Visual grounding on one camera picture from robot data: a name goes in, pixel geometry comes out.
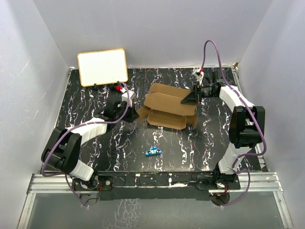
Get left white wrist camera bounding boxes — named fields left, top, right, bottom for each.
left=121, top=91, right=135, bottom=107

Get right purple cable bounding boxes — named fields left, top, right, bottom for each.
left=201, top=40, right=266, bottom=207

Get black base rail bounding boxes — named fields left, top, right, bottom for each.
left=72, top=171, right=241, bottom=201

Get white board orange frame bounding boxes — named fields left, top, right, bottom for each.
left=77, top=49, right=128, bottom=87

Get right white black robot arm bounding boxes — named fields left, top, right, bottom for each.
left=181, top=69, right=265, bottom=189

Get red black stamp toy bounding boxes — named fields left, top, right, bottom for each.
left=110, top=83, right=122, bottom=93

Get aluminium frame rail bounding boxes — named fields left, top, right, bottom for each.
left=18, top=172, right=293, bottom=229

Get brown cardboard box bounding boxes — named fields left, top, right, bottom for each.
left=136, top=83, right=198, bottom=130

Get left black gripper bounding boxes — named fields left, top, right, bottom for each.
left=114, top=101, right=139, bottom=124

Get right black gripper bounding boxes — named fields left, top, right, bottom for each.
left=181, top=81, right=217, bottom=104

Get blue toy car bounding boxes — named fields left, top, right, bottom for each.
left=145, top=147, right=162, bottom=156

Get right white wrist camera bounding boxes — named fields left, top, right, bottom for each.
left=193, top=68, right=204, bottom=86

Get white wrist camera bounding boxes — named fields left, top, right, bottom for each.
left=193, top=68, right=204, bottom=86
left=121, top=91, right=135, bottom=107

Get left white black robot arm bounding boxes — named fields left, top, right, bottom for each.
left=41, top=99, right=139, bottom=190

